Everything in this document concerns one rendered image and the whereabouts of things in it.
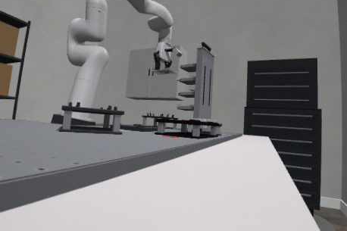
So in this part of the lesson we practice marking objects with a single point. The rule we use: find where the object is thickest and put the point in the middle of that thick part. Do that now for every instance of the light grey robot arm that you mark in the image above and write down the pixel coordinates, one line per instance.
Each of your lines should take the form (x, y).
(93, 58)

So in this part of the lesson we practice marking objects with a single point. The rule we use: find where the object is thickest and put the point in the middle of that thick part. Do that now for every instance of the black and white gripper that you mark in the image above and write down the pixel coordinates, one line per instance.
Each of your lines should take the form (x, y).
(161, 56)

